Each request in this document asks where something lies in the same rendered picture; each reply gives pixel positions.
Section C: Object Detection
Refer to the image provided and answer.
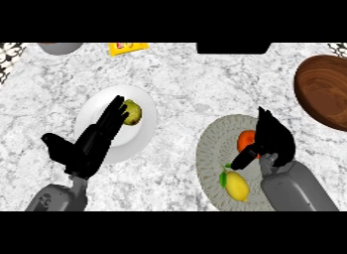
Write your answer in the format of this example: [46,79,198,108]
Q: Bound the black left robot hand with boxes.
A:
[40,94,131,181]

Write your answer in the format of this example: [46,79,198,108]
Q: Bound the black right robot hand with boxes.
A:
[230,105,297,172]

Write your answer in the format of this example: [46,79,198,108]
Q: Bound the orange squash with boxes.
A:
[236,129,261,160]

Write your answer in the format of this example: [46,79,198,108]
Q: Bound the grey round woven placemat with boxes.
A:
[195,114,277,212]

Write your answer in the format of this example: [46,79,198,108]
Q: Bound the brown wooden bowl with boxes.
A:
[292,55,347,134]

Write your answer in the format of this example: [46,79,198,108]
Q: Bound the grey round bowl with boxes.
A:
[37,42,85,57]

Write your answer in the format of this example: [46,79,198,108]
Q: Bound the white plate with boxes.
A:
[74,84,159,165]

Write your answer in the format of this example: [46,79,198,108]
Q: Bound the green pear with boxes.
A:
[121,98,143,127]

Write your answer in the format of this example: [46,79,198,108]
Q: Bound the yellow lemon with leaf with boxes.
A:
[218,162,252,203]

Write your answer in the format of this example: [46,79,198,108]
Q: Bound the black appliance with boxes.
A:
[195,42,271,56]

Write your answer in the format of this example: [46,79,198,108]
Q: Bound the yellow packet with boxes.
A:
[106,42,150,59]

